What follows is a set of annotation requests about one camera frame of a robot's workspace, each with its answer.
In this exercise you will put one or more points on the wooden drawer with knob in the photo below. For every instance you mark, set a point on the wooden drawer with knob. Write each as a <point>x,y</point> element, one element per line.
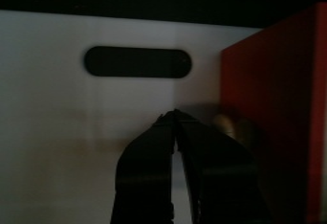
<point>276,106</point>

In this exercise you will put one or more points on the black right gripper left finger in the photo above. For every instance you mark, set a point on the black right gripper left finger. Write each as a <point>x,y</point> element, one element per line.
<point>144,170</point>

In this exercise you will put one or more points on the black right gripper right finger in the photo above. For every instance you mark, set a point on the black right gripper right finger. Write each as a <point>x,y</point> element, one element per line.
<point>221,176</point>

